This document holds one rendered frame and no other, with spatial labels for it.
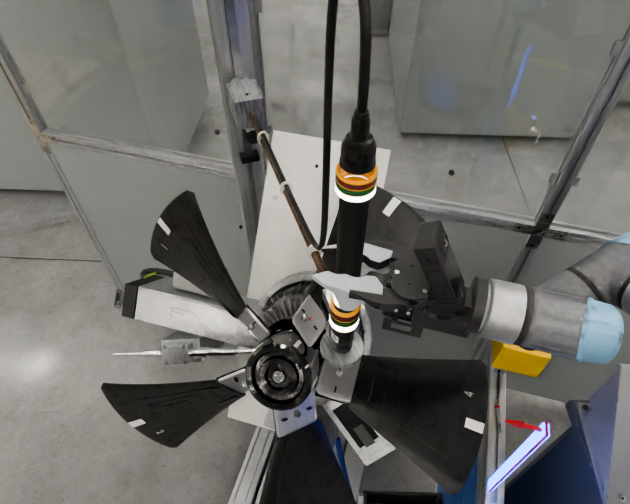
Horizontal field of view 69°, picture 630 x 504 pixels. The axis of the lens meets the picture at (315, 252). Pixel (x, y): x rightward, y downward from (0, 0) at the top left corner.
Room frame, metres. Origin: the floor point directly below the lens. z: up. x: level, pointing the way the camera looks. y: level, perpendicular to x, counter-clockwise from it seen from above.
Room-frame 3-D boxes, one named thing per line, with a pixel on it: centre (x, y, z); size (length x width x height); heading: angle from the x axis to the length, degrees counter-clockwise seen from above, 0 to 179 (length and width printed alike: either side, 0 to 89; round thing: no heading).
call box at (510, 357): (0.56, -0.47, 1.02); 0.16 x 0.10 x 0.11; 164
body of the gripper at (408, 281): (0.35, -0.15, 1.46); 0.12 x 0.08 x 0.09; 74
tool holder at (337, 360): (0.39, -0.04, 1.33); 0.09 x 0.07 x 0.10; 19
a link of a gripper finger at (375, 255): (0.41, -0.06, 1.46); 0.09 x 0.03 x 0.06; 64
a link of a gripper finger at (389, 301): (0.34, -0.09, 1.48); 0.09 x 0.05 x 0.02; 84
